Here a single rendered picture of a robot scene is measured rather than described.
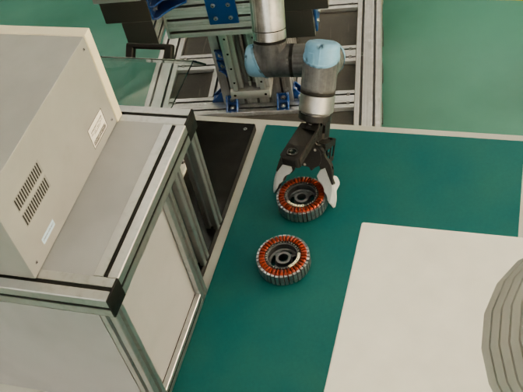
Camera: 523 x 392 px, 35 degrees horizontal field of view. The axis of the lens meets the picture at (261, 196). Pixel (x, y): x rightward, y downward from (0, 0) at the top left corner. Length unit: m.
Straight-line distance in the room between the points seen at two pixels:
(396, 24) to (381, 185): 1.75
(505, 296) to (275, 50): 1.30
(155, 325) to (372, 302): 0.54
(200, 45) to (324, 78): 1.56
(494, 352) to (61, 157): 0.95
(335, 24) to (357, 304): 2.20
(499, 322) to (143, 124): 1.06
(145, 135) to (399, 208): 0.59
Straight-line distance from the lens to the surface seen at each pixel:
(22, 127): 1.32
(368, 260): 1.14
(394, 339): 1.07
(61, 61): 1.42
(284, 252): 1.71
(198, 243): 1.69
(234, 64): 2.69
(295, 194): 1.83
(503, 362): 0.59
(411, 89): 3.21
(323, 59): 1.71
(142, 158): 1.49
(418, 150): 1.92
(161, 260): 1.51
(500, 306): 0.60
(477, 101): 3.15
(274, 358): 1.61
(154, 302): 1.50
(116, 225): 1.40
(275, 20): 1.81
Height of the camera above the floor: 2.12
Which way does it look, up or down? 47 degrees down
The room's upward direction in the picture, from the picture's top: 13 degrees counter-clockwise
